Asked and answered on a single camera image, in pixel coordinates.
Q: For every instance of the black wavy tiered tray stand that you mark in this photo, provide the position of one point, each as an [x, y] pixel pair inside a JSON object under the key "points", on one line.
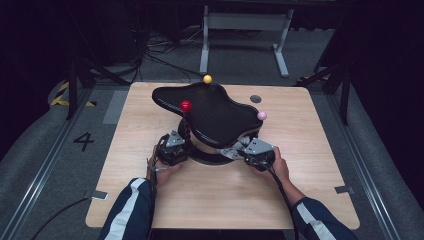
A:
{"points": [[216, 116]]}

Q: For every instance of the grey metal stand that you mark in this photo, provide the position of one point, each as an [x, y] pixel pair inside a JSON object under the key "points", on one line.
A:
{"points": [[248, 21]]}

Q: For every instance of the grey tape piece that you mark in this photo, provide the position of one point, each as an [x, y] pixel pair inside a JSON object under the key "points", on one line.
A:
{"points": [[344, 189], [99, 195]]}

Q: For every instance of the yellow black hazard tape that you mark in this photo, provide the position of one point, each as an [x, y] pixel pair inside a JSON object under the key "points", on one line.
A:
{"points": [[59, 98]]}

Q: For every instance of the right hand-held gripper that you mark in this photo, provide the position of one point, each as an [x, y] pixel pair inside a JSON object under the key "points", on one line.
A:
{"points": [[260, 155]]}

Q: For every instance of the metal floor rail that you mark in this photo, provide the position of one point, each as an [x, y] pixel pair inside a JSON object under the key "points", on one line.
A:
{"points": [[363, 160], [43, 166]]}

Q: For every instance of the grey floor tape patch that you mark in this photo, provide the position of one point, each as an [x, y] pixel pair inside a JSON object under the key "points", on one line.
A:
{"points": [[115, 108]]}

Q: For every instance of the black tripod stand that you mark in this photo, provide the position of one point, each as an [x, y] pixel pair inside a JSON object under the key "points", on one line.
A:
{"points": [[71, 90], [345, 96]]}

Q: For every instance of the person's left hand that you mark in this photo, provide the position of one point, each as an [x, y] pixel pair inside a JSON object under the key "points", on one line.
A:
{"points": [[160, 173]]}

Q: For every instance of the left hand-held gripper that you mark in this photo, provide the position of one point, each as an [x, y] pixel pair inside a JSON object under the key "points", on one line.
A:
{"points": [[171, 151]]}

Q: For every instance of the person's right hand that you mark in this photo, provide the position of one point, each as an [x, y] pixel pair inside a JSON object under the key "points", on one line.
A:
{"points": [[280, 170]]}

